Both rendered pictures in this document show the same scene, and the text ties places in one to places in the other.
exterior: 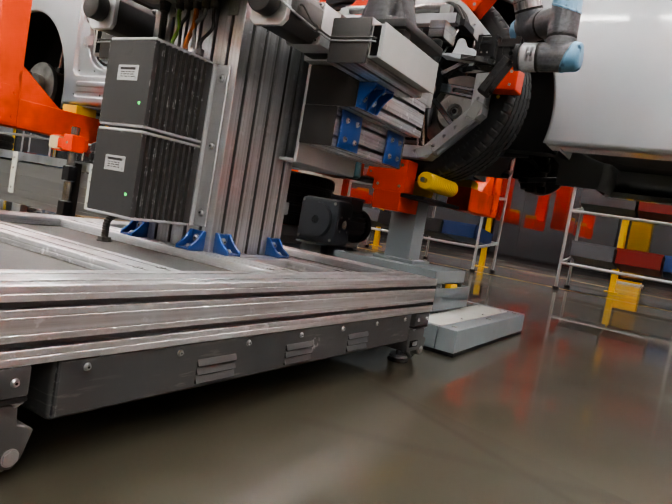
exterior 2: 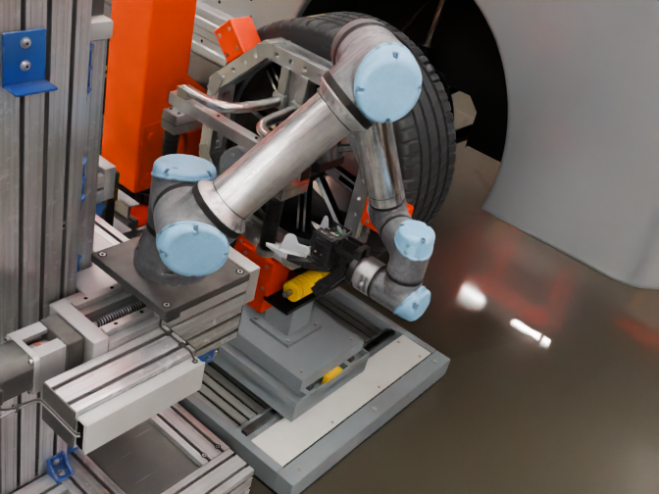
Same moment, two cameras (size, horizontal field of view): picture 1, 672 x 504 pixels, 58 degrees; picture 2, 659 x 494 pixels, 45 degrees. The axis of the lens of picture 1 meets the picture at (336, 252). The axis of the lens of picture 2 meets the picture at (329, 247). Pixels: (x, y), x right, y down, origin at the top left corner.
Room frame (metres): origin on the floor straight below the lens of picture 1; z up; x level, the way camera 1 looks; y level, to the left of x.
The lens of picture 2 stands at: (0.25, -0.35, 1.75)
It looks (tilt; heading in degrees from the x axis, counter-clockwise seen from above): 32 degrees down; 1
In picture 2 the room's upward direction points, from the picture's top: 14 degrees clockwise
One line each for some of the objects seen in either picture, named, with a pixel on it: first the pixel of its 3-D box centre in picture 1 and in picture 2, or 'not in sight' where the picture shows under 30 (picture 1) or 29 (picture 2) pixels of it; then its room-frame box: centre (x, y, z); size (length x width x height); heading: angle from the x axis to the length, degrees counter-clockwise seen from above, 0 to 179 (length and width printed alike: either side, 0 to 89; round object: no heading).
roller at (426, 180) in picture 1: (438, 185); (320, 276); (2.09, -0.31, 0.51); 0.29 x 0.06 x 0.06; 150
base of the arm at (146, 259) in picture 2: (389, 14); (175, 242); (1.54, -0.03, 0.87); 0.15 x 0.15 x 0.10
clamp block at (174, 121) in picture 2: not in sight; (182, 118); (1.97, 0.10, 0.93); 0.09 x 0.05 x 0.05; 150
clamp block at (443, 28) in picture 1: (442, 33); (288, 181); (1.80, -0.20, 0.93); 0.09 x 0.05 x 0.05; 150
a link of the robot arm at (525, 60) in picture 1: (528, 57); (368, 275); (1.63, -0.42, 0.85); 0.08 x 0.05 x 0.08; 150
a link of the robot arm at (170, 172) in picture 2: not in sight; (181, 193); (1.54, -0.03, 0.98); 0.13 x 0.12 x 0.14; 24
